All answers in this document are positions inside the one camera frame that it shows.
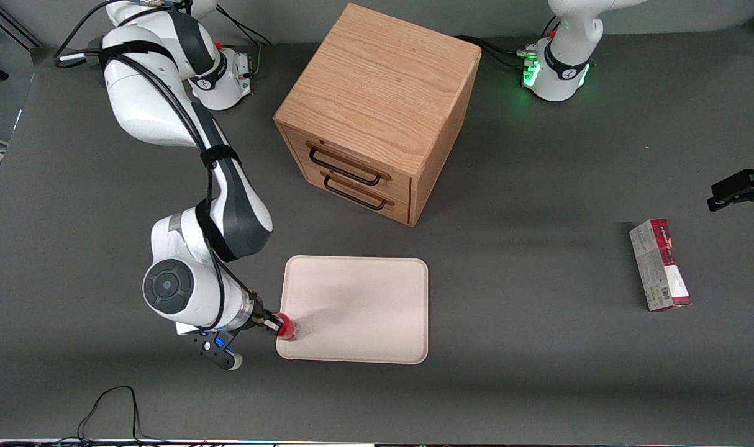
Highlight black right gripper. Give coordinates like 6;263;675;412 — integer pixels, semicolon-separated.
248;303;284;336

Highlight red coke bottle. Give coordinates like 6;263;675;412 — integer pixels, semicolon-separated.
274;313;302;343

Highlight beige rectangular tray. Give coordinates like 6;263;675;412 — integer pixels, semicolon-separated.
276;255;429;365

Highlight grey and red carton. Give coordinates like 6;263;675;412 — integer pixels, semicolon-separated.
629;218;692;312

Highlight wooden two-drawer cabinet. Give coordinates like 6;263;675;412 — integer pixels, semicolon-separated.
273;2;483;228

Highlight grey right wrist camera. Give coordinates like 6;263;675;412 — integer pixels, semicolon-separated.
176;322;243;372

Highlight black wire drawer handle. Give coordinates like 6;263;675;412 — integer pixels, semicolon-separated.
323;176;388;211
308;146;384;187

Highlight thin black looped cable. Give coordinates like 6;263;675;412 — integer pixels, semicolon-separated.
57;385;166;445

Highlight black right arm wrist cable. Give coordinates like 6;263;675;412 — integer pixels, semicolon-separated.
53;0;272;331

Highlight black left arm base cables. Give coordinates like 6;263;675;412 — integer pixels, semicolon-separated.
455;35;539;73

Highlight black arm base cables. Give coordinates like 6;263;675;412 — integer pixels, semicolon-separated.
216;6;273;49
455;35;539;73

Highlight black right arm base cables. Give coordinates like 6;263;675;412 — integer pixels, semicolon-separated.
216;6;273;49

